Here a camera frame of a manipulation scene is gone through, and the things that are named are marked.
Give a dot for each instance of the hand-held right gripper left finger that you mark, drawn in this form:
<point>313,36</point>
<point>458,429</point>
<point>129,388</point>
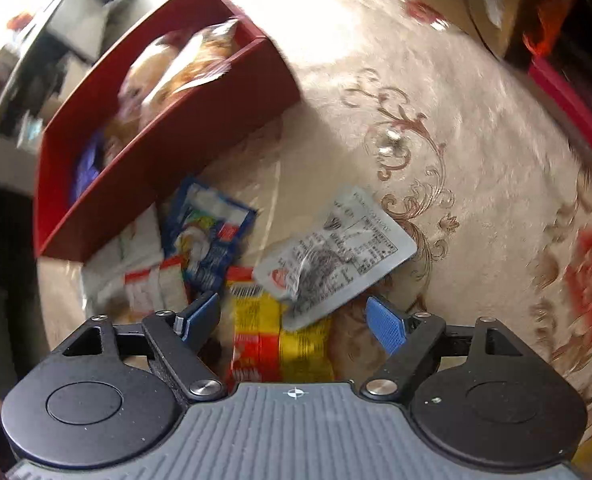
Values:
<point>201,315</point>

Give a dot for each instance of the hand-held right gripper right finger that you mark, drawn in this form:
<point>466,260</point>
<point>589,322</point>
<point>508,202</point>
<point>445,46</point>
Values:
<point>386,325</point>

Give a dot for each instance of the red and white snack packet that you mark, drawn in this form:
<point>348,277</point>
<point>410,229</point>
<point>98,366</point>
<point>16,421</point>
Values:
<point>151,285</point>

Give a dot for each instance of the red and yellow snack packet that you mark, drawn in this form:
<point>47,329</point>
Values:
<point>271,330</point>

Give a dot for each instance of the blue snack packet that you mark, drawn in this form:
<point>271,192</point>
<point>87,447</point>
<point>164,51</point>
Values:
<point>206,240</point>

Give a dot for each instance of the silver snack packet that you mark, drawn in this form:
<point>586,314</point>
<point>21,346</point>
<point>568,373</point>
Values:
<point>336,260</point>

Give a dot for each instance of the red cardboard box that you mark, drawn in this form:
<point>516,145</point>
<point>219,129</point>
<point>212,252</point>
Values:
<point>176,150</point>

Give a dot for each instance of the purple snack packet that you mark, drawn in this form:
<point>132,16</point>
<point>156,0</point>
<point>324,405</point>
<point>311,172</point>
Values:
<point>88,170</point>

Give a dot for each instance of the clear bag of yellow crackers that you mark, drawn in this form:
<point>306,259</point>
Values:
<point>201,60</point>

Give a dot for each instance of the beige floral tablecloth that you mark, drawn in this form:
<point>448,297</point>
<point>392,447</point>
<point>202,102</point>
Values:
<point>476,185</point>

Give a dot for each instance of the dark coffee table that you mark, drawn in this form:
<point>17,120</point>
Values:
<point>13,67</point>

